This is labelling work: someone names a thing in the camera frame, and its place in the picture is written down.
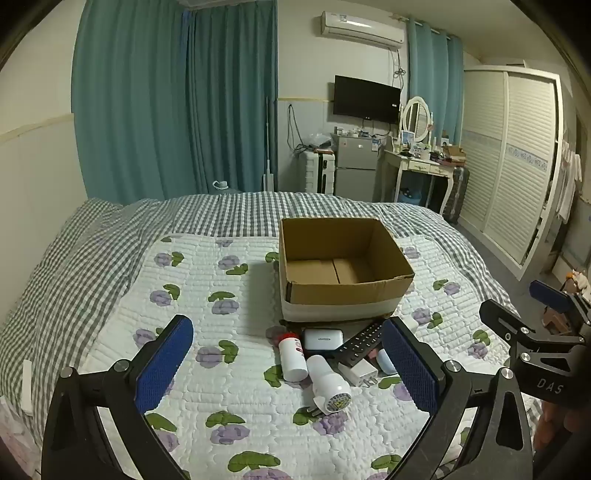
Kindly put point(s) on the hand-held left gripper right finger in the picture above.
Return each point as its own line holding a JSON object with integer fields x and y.
{"x": 411, "y": 369}

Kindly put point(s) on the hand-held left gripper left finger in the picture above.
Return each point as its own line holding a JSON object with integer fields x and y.
{"x": 166, "y": 364}

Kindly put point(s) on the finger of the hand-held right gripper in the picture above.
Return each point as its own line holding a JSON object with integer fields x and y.
{"x": 503, "y": 321}
{"x": 549, "y": 295}

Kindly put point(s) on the white charger plug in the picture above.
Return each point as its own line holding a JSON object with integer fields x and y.
{"x": 360, "y": 369}

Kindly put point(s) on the black remote control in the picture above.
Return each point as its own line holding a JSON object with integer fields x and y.
{"x": 360, "y": 344}

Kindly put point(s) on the white cylinder with yellow label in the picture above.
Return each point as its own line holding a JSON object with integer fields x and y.
{"x": 323, "y": 376}

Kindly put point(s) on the white power bank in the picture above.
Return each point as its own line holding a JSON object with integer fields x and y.
{"x": 323, "y": 340}

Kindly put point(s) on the white bottle with red cap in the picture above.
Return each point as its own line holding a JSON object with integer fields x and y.
{"x": 293, "y": 362}

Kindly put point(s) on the person's right hand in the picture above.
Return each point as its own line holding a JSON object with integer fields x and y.
{"x": 551, "y": 424}

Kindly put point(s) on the light blue small container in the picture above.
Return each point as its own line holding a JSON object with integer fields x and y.
{"x": 385, "y": 362}

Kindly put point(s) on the small white item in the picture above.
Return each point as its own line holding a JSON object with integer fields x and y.
{"x": 411, "y": 324}

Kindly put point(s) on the white floral quilt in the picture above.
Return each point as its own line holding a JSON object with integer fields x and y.
{"x": 221, "y": 369}

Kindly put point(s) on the hanging white clothes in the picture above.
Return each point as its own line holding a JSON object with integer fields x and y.
{"x": 568, "y": 184}

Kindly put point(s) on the bed with floral quilt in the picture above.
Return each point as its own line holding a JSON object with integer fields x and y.
{"x": 92, "y": 258}

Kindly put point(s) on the dark suitcase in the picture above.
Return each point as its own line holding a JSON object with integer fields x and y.
{"x": 457, "y": 194}

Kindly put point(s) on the white louvred wardrobe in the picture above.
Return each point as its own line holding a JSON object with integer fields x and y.
{"x": 517, "y": 161}

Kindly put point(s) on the white flat item on bedsheet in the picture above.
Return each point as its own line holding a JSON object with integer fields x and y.
{"x": 27, "y": 385}

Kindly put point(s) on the blue bin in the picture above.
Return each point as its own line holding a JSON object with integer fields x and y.
{"x": 411, "y": 196}

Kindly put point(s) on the small brown cardboard box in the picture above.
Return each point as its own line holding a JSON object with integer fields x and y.
{"x": 455, "y": 152}

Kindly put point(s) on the white dressing table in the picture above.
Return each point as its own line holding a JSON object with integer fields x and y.
{"x": 415, "y": 164}

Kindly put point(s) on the clear water jug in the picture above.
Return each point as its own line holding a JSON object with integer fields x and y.
{"x": 224, "y": 185}

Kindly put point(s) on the grey small fridge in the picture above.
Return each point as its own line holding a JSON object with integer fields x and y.
{"x": 355, "y": 166}

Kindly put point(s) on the white suitcase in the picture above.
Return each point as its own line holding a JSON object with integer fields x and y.
{"x": 318, "y": 170}

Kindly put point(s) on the oval white vanity mirror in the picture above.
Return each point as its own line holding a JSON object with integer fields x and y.
{"x": 417, "y": 117}

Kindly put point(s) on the light blue curtain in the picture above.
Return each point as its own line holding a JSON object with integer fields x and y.
{"x": 434, "y": 78}

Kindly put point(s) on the clear plastic bag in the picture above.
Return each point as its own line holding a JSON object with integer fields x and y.
{"x": 319, "y": 141}

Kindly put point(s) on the wide teal curtain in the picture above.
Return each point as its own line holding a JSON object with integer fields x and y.
{"x": 129, "y": 101}

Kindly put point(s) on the dark teal curtain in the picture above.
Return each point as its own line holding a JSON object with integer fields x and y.
{"x": 231, "y": 101}

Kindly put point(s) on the white air conditioner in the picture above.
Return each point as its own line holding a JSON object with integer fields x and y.
{"x": 360, "y": 30}

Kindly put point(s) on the black wall television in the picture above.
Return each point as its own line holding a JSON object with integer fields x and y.
{"x": 367, "y": 99}

